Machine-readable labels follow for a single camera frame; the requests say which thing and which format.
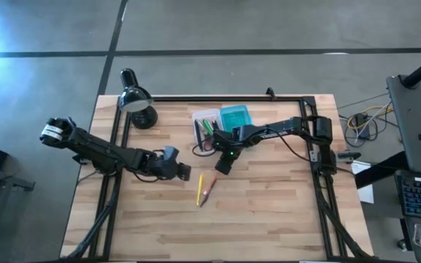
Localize yellow marker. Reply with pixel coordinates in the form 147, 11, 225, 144
195, 173, 205, 207

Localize green marker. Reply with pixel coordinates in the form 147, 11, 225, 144
202, 118, 214, 137

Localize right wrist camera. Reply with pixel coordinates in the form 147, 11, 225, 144
214, 157, 235, 175

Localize thick black marker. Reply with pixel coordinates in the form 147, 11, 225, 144
194, 118, 205, 146

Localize tangled floor cables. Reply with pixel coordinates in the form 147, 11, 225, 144
339, 93, 396, 148

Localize black power adapter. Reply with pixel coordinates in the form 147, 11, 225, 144
354, 113, 371, 140

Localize black aluminium table frame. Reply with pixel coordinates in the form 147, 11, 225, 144
64, 94, 375, 262

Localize black stand beside table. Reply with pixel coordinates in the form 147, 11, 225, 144
0, 164, 36, 193

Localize white paper sheet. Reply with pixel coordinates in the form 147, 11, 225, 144
351, 160, 375, 205

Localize clear plastic supply box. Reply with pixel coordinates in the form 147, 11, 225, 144
191, 108, 223, 157

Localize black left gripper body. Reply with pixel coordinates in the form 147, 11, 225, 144
145, 149, 179, 182

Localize black desk lamp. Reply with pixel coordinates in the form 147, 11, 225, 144
118, 68, 159, 130

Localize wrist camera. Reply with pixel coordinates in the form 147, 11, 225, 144
214, 157, 235, 175
162, 145, 180, 163

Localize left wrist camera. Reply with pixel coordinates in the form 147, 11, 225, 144
162, 145, 180, 163

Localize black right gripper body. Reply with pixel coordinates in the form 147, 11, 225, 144
212, 126, 246, 161

